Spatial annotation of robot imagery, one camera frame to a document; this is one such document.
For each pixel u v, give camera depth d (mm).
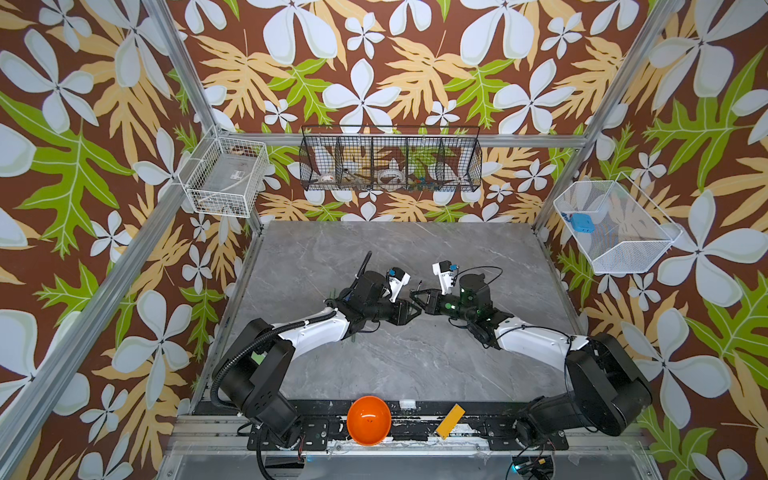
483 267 765
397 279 768
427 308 756
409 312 822
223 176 865
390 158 970
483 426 761
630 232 785
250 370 443
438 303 751
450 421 764
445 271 768
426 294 783
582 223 860
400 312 736
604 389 426
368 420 762
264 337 451
